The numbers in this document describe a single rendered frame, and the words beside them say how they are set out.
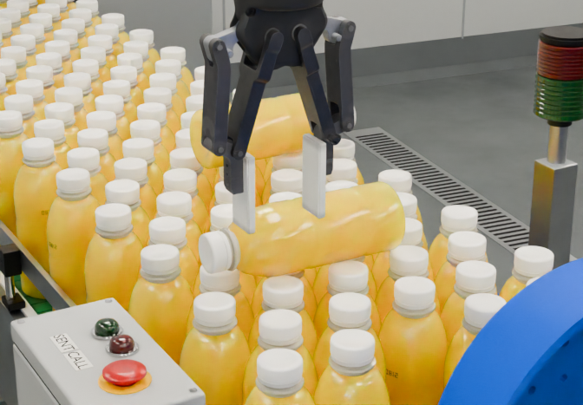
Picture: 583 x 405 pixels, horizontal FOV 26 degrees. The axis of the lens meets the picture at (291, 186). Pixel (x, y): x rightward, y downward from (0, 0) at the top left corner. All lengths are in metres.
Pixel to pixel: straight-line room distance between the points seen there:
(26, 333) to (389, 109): 4.20
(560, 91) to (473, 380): 0.64
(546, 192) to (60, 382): 0.71
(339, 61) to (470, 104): 4.31
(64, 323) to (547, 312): 0.45
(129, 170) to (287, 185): 0.19
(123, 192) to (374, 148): 3.41
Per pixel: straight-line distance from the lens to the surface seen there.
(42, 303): 1.65
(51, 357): 1.10
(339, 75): 1.07
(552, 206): 1.55
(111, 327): 1.12
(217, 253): 1.17
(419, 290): 1.20
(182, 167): 1.53
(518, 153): 4.83
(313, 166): 1.09
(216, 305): 1.17
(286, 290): 1.19
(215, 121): 1.03
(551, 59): 1.48
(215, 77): 1.02
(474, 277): 1.23
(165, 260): 1.26
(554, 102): 1.50
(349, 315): 1.16
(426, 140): 4.92
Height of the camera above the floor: 1.63
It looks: 22 degrees down
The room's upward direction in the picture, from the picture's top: straight up
